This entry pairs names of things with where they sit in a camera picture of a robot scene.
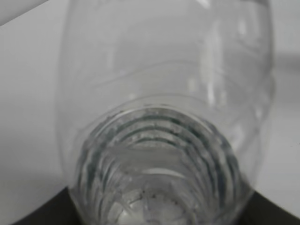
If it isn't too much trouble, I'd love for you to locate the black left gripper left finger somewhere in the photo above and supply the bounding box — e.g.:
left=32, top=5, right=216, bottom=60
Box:
left=8, top=187, right=83, bottom=225

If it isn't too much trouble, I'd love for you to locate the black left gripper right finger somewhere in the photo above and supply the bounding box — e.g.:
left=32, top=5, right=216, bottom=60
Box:
left=239, top=192, right=300, bottom=225

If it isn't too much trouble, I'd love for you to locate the clear cestbon water bottle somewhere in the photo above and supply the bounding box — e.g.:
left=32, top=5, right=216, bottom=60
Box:
left=56, top=0, right=274, bottom=225

